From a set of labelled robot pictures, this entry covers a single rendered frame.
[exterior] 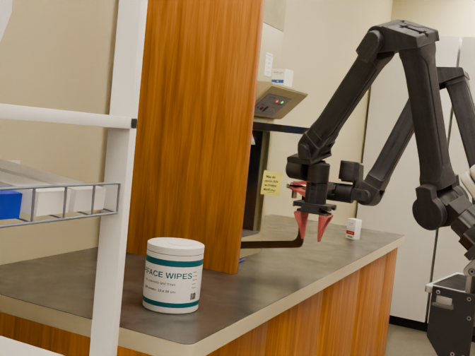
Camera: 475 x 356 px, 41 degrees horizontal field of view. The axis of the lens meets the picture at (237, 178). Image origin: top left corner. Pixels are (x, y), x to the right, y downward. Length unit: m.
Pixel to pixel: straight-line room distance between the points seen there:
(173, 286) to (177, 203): 0.56
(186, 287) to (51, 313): 0.29
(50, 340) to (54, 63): 0.83
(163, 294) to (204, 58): 0.78
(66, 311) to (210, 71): 0.84
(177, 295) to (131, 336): 0.16
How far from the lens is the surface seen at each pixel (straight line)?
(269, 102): 2.00
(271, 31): 2.16
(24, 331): 1.51
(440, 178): 1.40
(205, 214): 1.90
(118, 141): 1.09
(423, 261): 4.97
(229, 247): 1.87
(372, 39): 1.38
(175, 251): 1.41
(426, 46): 1.36
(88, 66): 2.04
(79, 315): 1.40
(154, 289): 1.44
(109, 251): 1.11
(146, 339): 1.31
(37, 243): 1.95
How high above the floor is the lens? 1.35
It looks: 4 degrees down
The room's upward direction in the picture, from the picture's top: 6 degrees clockwise
